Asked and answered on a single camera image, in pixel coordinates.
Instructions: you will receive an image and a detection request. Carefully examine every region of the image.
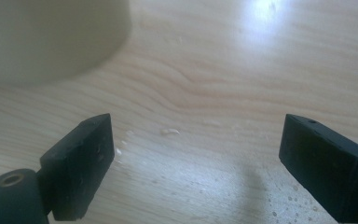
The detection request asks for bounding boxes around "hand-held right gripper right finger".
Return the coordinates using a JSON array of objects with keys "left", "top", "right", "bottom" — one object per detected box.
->
[{"left": 278, "top": 113, "right": 358, "bottom": 224}]

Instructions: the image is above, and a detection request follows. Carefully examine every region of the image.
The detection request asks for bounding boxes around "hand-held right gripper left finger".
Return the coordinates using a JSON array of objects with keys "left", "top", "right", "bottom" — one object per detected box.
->
[{"left": 38, "top": 113, "right": 116, "bottom": 222}]

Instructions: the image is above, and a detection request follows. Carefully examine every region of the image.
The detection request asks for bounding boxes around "cream round container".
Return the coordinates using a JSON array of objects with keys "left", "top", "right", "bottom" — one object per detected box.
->
[{"left": 0, "top": 0, "right": 133, "bottom": 87}]

